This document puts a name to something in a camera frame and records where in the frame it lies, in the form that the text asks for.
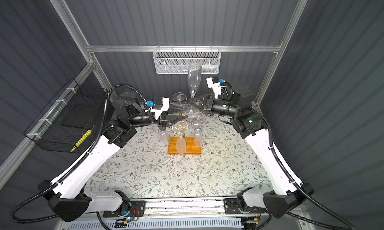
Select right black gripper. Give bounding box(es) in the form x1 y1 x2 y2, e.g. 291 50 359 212
188 95 237 119

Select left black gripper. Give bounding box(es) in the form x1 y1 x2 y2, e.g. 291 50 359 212
127 102 186 131

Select clear wine glass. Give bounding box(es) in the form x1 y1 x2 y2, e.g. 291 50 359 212
191 113 203 148
158 128 170 145
173 92 187 102
172 121 188 155
188 63 202 98

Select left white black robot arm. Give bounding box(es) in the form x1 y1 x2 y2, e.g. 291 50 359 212
39 91 187 222

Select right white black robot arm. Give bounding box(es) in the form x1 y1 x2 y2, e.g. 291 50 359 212
189 78 314 218

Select orange wooden rack base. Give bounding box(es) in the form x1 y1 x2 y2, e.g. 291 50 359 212
168 137 202 155

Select items in white basket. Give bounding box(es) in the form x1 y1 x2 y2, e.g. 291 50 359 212
175 64 220 74

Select floral table mat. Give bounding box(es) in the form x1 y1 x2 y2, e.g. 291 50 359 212
85 116 272 199

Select yellow striped item in basket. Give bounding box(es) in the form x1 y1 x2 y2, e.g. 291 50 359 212
71 130 92 153

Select gold wire glass rack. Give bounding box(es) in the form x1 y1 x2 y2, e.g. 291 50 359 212
170 105 205 137

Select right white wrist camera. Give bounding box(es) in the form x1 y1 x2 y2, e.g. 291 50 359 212
206 76 225 99

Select white wire mesh basket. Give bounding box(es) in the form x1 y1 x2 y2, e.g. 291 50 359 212
153 49 222 75

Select left black corrugated cable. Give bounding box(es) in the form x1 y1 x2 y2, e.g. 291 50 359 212
8 83 148 224

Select black wire mesh basket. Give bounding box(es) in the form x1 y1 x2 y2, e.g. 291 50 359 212
24 80 107 154

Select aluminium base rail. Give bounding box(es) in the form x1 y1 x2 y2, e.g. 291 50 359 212
56 195 304 230

